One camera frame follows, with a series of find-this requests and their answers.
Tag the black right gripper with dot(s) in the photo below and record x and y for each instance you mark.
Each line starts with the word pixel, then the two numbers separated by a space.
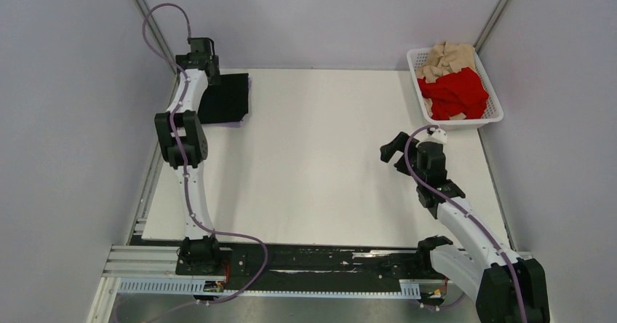
pixel 388 150

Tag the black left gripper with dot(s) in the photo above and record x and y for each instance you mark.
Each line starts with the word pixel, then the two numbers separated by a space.
pixel 214 81

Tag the black t shirt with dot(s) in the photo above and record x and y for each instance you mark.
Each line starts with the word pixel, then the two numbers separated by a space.
pixel 225 101

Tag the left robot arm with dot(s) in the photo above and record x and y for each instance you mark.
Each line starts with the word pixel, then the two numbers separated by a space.
pixel 184 147

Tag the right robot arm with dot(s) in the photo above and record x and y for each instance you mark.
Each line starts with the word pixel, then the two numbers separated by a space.
pixel 505 286

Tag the folded purple t shirt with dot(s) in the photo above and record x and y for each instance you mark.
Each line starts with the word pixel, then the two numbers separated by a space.
pixel 238 122

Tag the red t shirt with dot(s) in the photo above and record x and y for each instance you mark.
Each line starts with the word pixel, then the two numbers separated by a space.
pixel 455 96

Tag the white plastic basket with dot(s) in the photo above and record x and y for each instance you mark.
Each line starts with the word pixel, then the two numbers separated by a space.
pixel 493 113

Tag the beige t shirt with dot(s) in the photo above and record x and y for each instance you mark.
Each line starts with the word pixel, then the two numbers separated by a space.
pixel 443 59

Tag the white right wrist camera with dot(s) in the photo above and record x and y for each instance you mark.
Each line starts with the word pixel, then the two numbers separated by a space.
pixel 436 135

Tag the left aluminium frame post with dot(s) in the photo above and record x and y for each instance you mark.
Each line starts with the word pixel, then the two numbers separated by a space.
pixel 157 37

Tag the aluminium frame post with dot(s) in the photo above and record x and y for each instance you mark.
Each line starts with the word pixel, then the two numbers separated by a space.
pixel 492 21
pixel 157 37

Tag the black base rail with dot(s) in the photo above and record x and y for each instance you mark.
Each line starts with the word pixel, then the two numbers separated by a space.
pixel 304 269

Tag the right aluminium frame post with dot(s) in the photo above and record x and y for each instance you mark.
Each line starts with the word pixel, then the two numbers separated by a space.
pixel 492 21

